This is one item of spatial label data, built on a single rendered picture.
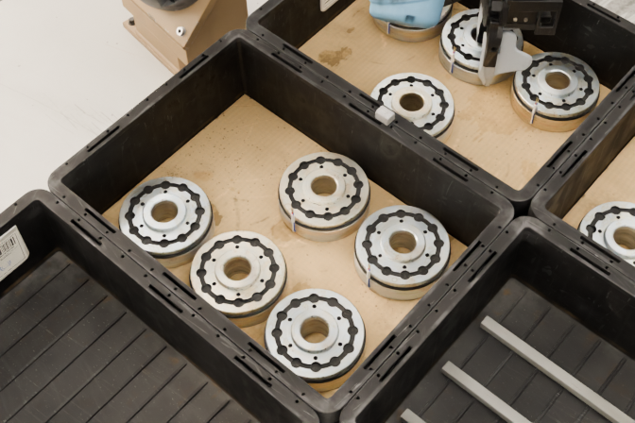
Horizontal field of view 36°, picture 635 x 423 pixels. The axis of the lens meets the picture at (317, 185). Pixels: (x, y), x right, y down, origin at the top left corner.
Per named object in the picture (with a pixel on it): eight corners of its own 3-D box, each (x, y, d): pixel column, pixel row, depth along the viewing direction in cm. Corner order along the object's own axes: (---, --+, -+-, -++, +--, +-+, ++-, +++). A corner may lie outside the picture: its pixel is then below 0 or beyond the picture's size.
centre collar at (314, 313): (280, 333, 99) (280, 330, 99) (314, 301, 101) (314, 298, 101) (316, 363, 97) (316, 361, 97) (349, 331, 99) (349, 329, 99)
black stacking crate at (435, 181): (66, 242, 112) (42, 184, 102) (246, 91, 124) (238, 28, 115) (329, 465, 96) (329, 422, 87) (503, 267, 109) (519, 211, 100)
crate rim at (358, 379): (44, 194, 104) (39, 181, 102) (239, 37, 117) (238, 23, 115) (329, 431, 88) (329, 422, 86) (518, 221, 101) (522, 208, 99)
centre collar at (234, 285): (204, 273, 103) (204, 270, 103) (237, 243, 105) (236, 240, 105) (238, 299, 101) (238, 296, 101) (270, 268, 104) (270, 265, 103)
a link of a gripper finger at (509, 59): (527, 100, 119) (539, 37, 112) (478, 99, 119) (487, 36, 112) (524, 85, 121) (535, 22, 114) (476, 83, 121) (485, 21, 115)
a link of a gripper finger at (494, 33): (496, 75, 114) (506, 10, 108) (483, 74, 114) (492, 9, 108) (493, 51, 118) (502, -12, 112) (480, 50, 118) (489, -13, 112)
